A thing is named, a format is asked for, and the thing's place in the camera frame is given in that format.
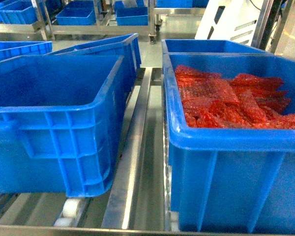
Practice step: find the blue bin with red bags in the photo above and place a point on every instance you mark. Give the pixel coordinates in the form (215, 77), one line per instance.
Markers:
(231, 180)

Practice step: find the steel shelf rack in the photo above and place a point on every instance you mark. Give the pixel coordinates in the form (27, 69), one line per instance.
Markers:
(121, 205)

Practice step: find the blue bin rear right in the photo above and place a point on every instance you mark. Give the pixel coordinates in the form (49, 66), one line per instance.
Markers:
(207, 47)

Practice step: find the blue bin rear left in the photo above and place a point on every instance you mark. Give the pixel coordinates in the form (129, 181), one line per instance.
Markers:
(125, 45)

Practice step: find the red bubble wrap bags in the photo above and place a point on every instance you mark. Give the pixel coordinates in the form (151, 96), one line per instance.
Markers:
(246, 101)

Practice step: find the empty blue bin front left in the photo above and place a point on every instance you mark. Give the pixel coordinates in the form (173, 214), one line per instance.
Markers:
(60, 123)

